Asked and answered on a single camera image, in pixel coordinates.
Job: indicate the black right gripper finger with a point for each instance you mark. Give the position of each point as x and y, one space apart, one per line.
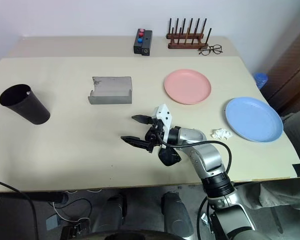
143 119
136 142

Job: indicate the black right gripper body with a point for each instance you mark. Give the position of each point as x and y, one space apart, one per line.
153 135

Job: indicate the grey glasses case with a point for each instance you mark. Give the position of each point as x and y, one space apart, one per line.
110 87

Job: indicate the pink plastic plate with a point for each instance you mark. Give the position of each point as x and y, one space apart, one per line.
187 86

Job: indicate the white tissue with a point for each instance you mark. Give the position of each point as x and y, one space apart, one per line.
221 133

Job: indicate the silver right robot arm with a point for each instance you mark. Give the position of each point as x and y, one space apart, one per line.
207 155

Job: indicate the black framed glasses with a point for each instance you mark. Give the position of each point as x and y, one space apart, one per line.
210 49

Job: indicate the black plastic cup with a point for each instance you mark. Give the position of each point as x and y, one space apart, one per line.
32 110

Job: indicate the black box with coloured buttons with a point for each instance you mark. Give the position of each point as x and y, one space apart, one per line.
138 46

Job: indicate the plain black box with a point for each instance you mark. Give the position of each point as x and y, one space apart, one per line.
147 42

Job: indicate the wooden peg rack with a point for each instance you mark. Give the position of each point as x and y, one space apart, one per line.
185 45

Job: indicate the dark rounded robot torso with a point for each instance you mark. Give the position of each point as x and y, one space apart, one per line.
135 236

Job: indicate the small metal clip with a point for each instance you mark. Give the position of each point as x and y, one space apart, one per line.
205 219

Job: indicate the blue plastic plate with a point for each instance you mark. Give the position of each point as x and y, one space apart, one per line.
252 120

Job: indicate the black floor device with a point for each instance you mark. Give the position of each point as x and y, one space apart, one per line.
75 230

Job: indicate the blue water jug cap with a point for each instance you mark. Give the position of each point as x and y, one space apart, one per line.
261 79

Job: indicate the person in grey trousers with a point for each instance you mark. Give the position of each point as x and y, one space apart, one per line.
298 130

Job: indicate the brown wooden cabinet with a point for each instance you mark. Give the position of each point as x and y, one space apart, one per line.
290 75

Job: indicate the black tape patch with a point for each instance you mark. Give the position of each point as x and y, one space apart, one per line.
299 170

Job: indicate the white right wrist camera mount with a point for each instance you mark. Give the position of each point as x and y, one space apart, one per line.
165 116

